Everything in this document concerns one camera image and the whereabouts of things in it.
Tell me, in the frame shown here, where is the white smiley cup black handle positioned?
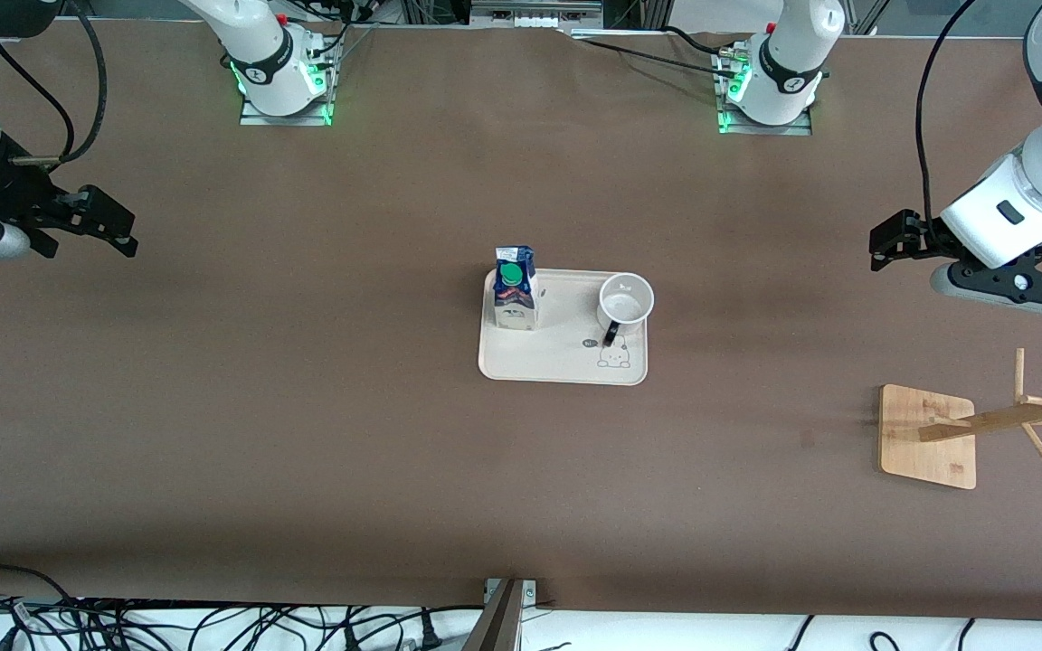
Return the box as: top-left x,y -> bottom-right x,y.
595,272 -> 656,348

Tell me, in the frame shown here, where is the blue white milk carton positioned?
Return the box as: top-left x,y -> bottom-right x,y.
493,244 -> 541,333

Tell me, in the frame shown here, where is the wooden cup rack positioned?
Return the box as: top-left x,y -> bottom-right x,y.
878,348 -> 1042,491

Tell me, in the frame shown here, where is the cream rabbit print tray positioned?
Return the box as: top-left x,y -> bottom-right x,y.
478,268 -> 649,388

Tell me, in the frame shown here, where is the brown table cover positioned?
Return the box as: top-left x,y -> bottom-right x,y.
0,20 -> 1042,625

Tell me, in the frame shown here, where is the grey device box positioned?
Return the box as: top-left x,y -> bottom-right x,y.
469,0 -> 604,28

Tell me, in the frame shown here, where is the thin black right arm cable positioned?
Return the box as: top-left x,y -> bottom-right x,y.
0,36 -> 77,164

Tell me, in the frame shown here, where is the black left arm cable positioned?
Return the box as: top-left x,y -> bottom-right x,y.
915,0 -> 979,238

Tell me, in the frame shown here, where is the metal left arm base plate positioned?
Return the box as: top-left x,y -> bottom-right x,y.
715,50 -> 814,137

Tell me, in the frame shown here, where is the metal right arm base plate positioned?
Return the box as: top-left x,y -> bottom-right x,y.
239,36 -> 335,127

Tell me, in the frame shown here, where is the short black table cable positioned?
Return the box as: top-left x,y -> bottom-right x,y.
661,25 -> 739,60

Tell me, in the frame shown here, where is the black base cable bundle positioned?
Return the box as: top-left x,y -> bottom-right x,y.
304,0 -> 382,69

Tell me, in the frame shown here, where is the long black table cable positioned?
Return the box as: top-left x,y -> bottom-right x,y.
566,34 -> 744,78

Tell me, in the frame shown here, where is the black looped cable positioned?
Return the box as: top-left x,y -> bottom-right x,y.
0,565 -> 81,609

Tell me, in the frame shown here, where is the black cable with white tag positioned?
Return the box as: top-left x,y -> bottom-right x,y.
0,597 -> 43,651

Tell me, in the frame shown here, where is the black cable with plug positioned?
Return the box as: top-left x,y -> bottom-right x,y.
412,610 -> 446,651

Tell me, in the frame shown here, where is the grey metal post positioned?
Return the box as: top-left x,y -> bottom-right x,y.
462,579 -> 526,651

